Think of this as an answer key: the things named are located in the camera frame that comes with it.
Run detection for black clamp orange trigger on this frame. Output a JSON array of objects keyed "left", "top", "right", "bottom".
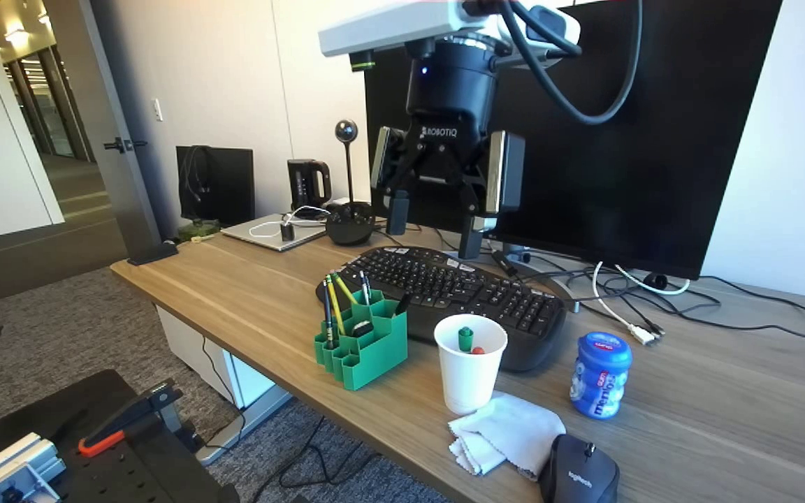
[{"left": 75, "top": 377, "right": 206, "bottom": 462}]

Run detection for blue gum container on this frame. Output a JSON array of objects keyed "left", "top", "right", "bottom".
[{"left": 568, "top": 330, "right": 635, "bottom": 423}]

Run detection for small black monitor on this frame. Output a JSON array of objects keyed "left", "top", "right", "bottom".
[{"left": 172, "top": 142, "right": 256, "bottom": 231}]

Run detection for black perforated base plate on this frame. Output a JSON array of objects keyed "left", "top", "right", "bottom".
[{"left": 0, "top": 370, "right": 244, "bottom": 503}]

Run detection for white cable with plug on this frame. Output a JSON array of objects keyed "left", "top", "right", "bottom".
[{"left": 589, "top": 261, "right": 664, "bottom": 350}]

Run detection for black keyboard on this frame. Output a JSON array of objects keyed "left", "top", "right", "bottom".
[{"left": 329, "top": 244, "right": 572, "bottom": 374}]

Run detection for aluminium profile rail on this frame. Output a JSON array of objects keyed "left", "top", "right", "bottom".
[{"left": 0, "top": 430, "right": 69, "bottom": 503}]

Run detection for yellow pencil pink eraser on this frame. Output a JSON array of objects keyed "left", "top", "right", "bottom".
[{"left": 329, "top": 272, "right": 357, "bottom": 310}]

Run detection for white crumpled cloth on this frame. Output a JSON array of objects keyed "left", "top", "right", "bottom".
[{"left": 445, "top": 388, "right": 568, "bottom": 481}]

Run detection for dark blue pen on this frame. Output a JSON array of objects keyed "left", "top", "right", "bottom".
[{"left": 318, "top": 283, "right": 337, "bottom": 353}]

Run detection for white desk foot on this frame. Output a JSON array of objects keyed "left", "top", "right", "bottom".
[{"left": 154, "top": 304, "right": 295, "bottom": 467}]

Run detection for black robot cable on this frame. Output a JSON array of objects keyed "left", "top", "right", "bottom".
[{"left": 497, "top": 0, "right": 649, "bottom": 129}]

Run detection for black electric kettle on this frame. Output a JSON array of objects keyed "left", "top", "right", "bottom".
[{"left": 286, "top": 156, "right": 335, "bottom": 213}]

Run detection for black door handle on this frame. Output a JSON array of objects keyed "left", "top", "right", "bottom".
[{"left": 100, "top": 133, "right": 150, "bottom": 156}]

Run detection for black floor cables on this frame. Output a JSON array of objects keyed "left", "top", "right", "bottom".
[{"left": 199, "top": 337, "right": 370, "bottom": 503}]

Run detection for black monitor cables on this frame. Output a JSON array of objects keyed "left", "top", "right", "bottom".
[{"left": 512, "top": 247, "right": 805, "bottom": 344}]

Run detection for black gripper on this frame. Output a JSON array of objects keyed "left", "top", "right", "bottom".
[{"left": 386, "top": 37, "right": 497, "bottom": 261}]

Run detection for black silver pen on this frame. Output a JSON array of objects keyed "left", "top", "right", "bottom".
[{"left": 356, "top": 268, "right": 375, "bottom": 310}]

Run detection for white charger cable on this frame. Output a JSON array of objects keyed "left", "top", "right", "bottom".
[{"left": 247, "top": 203, "right": 333, "bottom": 247}]

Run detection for silver closed laptop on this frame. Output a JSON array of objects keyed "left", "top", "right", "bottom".
[{"left": 217, "top": 210, "right": 329, "bottom": 254}]

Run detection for grey door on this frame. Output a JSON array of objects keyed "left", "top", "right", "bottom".
[{"left": 47, "top": 0, "right": 164, "bottom": 258}]

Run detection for black webcam on stand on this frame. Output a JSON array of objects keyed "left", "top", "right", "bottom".
[{"left": 325, "top": 117, "right": 381, "bottom": 248}]

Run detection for large black monitor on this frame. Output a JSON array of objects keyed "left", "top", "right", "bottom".
[{"left": 361, "top": 0, "right": 786, "bottom": 283}]

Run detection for green honeycomb pen rack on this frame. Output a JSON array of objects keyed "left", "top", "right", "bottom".
[{"left": 312, "top": 287, "right": 410, "bottom": 393}]

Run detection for white paper cup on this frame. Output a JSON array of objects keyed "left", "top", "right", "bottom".
[{"left": 430, "top": 312, "right": 512, "bottom": 417}]

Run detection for black computer mouse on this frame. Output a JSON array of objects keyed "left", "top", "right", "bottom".
[{"left": 537, "top": 430, "right": 623, "bottom": 503}]

